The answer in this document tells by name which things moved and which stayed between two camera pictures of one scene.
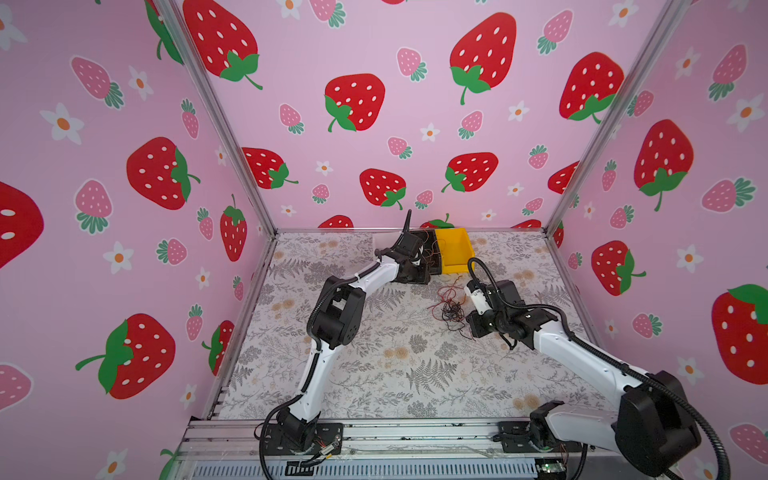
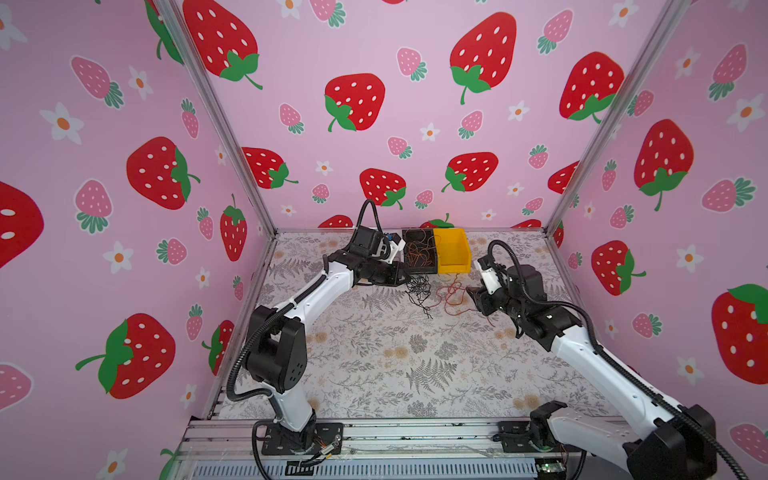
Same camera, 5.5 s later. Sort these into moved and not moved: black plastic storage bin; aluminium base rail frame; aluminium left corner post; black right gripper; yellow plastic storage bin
Moved: black right gripper
Not moved: yellow plastic storage bin; aluminium left corner post; aluminium base rail frame; black plastic storage bin
